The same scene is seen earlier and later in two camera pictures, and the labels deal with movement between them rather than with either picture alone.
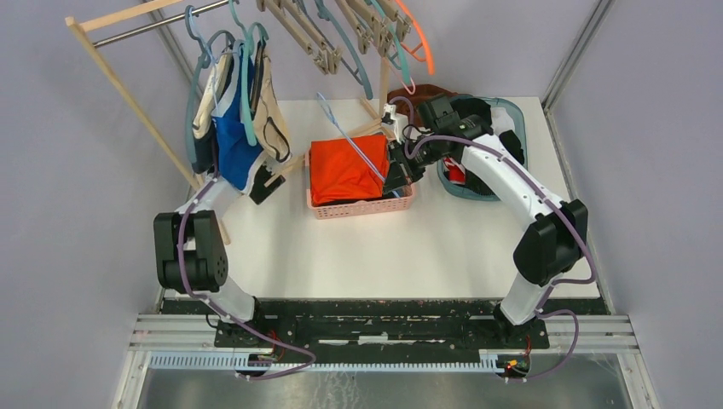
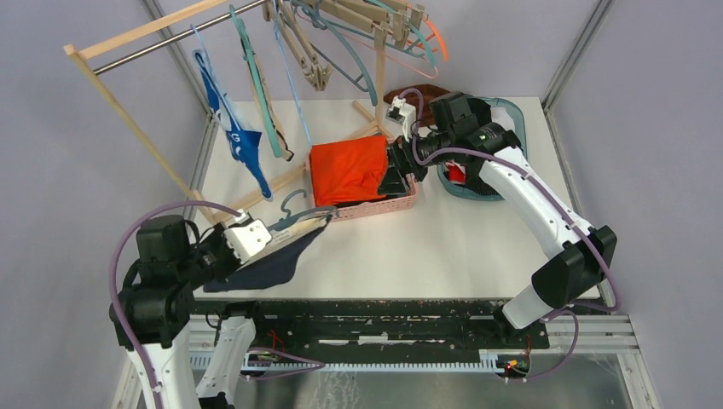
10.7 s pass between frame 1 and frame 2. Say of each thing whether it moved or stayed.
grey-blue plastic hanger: moved
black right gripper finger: stayed
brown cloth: stayed
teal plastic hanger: moved
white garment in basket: stayed
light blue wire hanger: moved
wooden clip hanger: moved
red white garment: stayed
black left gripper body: moved
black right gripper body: stayed
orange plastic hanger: moved
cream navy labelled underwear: moved
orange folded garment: stayed
